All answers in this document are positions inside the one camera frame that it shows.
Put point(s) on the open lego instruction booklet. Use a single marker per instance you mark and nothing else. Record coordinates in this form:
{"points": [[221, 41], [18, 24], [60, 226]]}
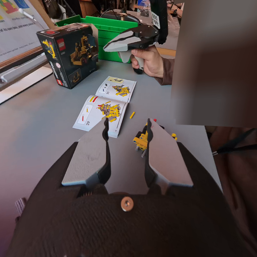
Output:
{"points": [[102, 108]]}

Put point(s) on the small yellow lego pin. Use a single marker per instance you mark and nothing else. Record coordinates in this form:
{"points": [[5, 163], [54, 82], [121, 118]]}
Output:
{"points": [[132, 115]]}

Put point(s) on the person's right hand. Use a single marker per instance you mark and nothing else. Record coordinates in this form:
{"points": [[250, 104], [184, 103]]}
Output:
{"points": [[152, 62]]}

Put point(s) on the green plastic bin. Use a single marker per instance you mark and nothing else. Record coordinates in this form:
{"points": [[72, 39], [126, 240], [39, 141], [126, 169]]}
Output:
{"points": [[108, 28]]}

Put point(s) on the small wooden piece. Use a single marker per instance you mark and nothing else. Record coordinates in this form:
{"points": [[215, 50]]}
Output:
{"points": [[122, 16]]}

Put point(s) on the black lego box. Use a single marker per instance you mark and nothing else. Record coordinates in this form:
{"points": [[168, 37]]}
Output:
{"points": [[70, 56]]}

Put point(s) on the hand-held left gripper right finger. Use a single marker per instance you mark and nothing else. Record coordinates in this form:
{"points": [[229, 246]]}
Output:
{"points": [[168, 160]]}

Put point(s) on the wooden board frame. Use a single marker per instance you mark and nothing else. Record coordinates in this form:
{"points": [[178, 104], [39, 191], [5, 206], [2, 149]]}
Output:
{"points": [[20, 58]]}

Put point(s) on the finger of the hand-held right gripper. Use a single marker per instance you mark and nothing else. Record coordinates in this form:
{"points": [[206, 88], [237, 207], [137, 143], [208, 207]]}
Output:
{"points": [[125, 35], [122, 46]]}

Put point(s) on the person's right forearm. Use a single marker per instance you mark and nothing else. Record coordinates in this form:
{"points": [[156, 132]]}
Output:
{"points": [[167, 70]]}

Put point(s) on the yellow tape strip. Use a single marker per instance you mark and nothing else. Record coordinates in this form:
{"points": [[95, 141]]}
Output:
{"points": [[166, 51]]}

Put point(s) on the clear plastic bag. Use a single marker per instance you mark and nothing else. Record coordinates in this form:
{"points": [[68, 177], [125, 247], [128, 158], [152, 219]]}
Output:
{"points": [[143, 8]]}

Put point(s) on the white marker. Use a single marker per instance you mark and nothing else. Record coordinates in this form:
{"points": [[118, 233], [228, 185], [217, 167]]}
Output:
{"points": [[27, 14]]}

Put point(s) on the wall poster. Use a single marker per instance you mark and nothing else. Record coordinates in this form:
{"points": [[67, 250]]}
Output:
{"points": [[18, 28]]}

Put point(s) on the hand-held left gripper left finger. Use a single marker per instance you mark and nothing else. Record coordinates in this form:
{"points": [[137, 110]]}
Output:
{"points": [[84, 158]]}

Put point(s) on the yellow lego model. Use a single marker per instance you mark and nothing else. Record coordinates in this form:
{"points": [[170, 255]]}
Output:
{"points": [[140, 138]]}

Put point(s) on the white flat board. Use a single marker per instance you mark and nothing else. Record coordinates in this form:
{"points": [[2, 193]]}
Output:
{"points": [[24, 84]]}

